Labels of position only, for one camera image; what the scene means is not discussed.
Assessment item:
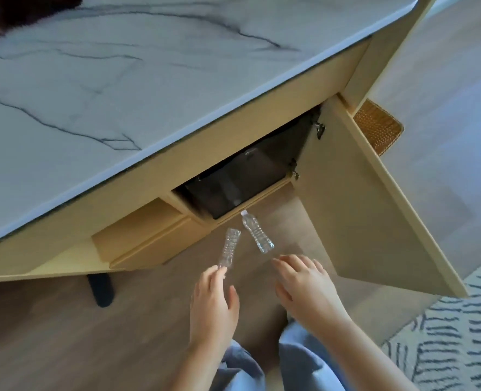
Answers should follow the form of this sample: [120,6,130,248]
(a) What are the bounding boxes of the clear white-capped plastic bottle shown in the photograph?
[240,210,275,254]

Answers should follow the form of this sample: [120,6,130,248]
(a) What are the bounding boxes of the black slipper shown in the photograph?
[87,273,115,308]

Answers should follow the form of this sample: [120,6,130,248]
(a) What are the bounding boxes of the cream cabinet door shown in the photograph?
[293,94,470,299]

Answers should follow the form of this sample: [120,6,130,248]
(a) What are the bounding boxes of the woven wicker basket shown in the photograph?
[352,99,404,157]

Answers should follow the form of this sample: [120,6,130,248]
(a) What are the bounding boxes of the cream cabinet drawer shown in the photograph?
[91,198,207,272]

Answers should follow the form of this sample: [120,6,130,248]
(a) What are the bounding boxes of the white rug with dark stripes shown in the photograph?
[381,251,481,391]

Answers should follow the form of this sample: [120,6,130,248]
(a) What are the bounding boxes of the person's left forearm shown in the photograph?
[170,342,227,391]

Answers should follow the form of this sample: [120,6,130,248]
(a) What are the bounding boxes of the person's blue trousers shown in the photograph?
[209,319,349,391]

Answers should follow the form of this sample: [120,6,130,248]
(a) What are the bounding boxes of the person's right forearm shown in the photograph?
[308,315,420,391]

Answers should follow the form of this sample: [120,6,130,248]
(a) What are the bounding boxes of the person's left hand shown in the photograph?
[189,266,241,350]

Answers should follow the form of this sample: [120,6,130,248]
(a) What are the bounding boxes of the black waste bin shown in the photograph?
[179,108,322,219]

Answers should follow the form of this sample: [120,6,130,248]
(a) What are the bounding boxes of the person's right hand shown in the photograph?
[272,254,349,335]

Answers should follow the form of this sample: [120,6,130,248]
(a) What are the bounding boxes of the crushed clear plastic bottle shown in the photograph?
[218,228,242,269]

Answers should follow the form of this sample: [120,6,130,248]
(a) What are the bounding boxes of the cream kitchen island cabinet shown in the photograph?
[0,0,441,285]

